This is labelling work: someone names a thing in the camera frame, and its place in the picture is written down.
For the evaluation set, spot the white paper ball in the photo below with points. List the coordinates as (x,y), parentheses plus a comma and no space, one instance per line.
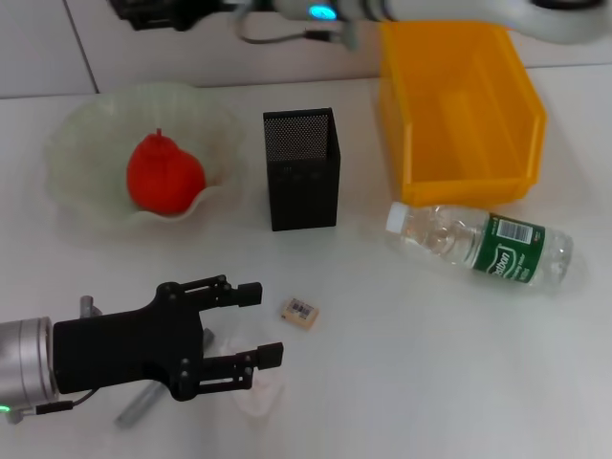
(260,394)

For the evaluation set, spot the left gripper silver connector plug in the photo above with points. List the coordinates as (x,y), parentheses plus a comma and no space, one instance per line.
(87,306)

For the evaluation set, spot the grey marker pen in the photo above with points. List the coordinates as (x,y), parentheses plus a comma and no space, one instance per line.
(136,406)

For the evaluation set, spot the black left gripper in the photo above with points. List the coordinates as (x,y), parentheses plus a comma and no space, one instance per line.
(124,344)

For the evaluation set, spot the red pear-shaped fruit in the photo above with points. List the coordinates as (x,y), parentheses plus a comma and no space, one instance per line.
(165,177)

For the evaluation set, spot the yellow plastic bin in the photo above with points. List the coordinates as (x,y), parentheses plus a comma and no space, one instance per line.
(459,119)

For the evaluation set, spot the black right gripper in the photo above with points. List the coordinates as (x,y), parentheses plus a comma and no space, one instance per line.
(162,14)

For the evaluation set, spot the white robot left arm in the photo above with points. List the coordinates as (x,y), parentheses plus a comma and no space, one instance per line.
(24,358)

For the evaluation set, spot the pale green glass fruit plate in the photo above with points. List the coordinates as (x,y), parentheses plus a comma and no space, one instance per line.
(95,134)

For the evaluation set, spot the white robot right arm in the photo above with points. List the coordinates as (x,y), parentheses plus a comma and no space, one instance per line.
(574,31)

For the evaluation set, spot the black mesh pen holder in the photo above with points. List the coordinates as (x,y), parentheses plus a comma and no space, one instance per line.
(303,191)

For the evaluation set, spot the beige eraser with barcode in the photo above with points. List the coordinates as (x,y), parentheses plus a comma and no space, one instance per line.
(300,313)

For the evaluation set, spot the clear green-label water bottle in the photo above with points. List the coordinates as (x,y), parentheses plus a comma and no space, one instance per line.
(478,241)

